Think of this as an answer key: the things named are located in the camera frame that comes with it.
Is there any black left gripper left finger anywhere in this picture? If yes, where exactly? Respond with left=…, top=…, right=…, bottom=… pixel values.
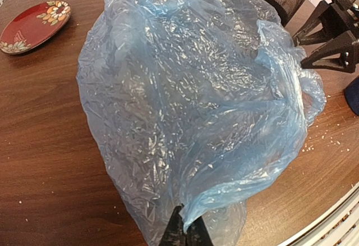
left=159, top=205, right=186, bottom=246

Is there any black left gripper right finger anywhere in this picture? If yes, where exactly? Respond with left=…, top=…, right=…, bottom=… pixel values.
left=186, top=217, right=213, bottom=246

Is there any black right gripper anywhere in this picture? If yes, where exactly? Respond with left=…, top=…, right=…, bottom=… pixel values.
left=292, top=0, right=358, bottom=73

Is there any blue plastic trash bag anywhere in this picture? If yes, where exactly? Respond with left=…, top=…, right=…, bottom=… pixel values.
left=77, top=0, right=326, bottom=245

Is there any dark blue mug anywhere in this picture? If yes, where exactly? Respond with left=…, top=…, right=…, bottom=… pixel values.
left=344, top=76, right=359, bottom=116

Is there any red floral plate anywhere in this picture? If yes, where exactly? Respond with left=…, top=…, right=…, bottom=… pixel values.
left=1, top=1, right=71, bottom=55

